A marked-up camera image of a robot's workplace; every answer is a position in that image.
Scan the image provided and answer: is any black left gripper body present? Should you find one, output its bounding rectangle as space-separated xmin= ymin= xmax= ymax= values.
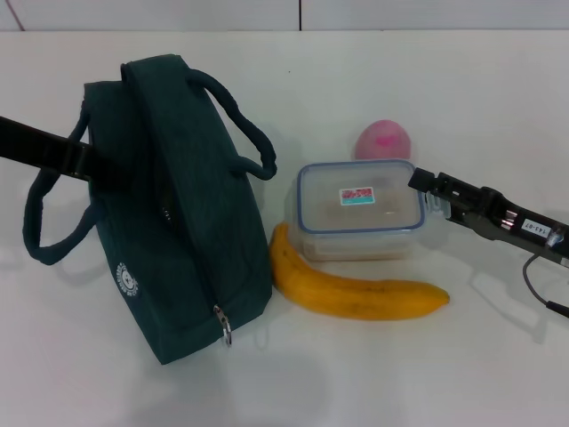
xmin=0 ymin=116 xmax=91 ymax=180

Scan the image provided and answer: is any dark teal insulated lunch bag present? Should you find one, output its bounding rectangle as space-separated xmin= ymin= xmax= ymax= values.
xmin=22 ymin=52 xmax=279 ymax=367

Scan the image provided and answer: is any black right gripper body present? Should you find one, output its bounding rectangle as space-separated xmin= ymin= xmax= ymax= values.
xmin=470 ymin=188 xmax=569 ymax=269

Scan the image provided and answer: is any clear plastic food container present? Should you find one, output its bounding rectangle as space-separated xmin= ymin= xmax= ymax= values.
xmin=286 ymin=159 xmax=449 ymax=263

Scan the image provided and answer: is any yellow banana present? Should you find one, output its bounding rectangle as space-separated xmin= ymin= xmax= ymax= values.
xmin=269 ymin=222 xmax=451 ymax=322

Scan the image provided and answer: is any pink peach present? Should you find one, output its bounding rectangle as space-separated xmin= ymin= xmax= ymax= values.
xmin=354 ymin=118 xmax=413 ymax=161

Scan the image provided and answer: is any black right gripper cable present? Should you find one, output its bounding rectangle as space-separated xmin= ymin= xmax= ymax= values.
xmin=522 ymin=229 xmax=569 ymax=319

